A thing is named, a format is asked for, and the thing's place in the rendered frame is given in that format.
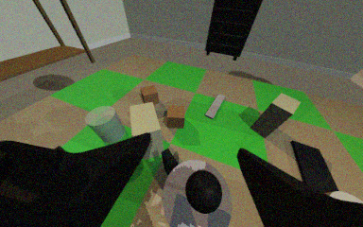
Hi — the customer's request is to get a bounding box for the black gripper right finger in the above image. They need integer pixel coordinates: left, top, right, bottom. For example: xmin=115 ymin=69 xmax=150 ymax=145
xmin=236 ymin=148 xmax=363 ymax=227

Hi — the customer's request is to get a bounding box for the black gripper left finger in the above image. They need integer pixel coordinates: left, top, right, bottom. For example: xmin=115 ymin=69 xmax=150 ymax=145
xmin=0 ymin=132 xmax=150 ymax=227

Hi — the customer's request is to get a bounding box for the grey translucent cylinder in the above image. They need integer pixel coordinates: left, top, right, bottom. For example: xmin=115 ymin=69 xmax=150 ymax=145
xmin=85 ymin=106 xmax=126 ymax=144

